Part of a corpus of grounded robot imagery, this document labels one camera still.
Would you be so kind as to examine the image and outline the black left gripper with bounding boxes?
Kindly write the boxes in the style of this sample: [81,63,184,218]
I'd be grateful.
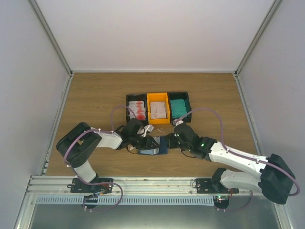
[130,135,160,151]

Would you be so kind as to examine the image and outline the blue card holder wallet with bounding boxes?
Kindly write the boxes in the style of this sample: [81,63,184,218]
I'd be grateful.
[138,136,168,156]

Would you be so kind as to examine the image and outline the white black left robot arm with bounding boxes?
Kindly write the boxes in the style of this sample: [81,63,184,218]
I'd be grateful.
[56,118,160,193]

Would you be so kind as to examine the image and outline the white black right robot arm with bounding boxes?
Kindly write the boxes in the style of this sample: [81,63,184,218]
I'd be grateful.
[165,123,295,205]

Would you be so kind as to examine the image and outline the teal card stack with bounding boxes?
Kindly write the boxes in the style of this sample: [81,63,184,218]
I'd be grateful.
[170,99,188,119]

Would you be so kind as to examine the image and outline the yellow middle card bin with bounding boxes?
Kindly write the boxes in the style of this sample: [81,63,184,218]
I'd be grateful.
[147,93,170,125]

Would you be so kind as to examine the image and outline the red white card stack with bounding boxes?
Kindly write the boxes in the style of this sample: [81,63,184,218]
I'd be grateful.
[129,101,146,121]

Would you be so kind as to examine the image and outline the black right card bin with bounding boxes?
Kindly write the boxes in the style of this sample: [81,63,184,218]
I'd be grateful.
[168,92,191,122]

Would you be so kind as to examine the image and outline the black card bin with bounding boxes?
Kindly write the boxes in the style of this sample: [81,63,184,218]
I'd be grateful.
[126,94,148,125]
[168,92,191,122]

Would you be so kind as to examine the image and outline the black left card bin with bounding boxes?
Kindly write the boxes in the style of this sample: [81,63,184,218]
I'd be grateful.
[126,94,148,125]

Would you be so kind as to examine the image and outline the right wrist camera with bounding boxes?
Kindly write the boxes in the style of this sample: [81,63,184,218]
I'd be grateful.
[172,119,183,127]

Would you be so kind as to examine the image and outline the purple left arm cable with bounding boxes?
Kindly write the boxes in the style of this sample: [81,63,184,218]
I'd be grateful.
[63,104,136,184]

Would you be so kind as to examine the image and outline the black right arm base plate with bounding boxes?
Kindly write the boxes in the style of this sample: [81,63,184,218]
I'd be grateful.
[192,178,239,194]

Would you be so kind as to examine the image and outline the grey slotted cable duct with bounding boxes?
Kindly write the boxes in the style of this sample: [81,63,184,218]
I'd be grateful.
[36,195,214,206]

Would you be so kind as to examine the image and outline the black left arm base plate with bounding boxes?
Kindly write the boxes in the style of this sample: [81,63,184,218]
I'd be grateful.
[67,178,113,194]

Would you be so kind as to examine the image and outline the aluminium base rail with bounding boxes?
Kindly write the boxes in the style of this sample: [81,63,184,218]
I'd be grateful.
[26,175,284,194]

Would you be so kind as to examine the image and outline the aluminium corner post right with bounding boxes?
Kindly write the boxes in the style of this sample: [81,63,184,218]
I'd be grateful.
[234,0,283,78]

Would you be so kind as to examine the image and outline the aluminium corner post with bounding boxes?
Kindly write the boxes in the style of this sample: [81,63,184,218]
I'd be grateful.
[234,0,283,78]
[28,0,73,77]

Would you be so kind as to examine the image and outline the aluminium corner post left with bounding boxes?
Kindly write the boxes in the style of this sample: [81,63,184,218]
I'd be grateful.
[28,0,73,77]

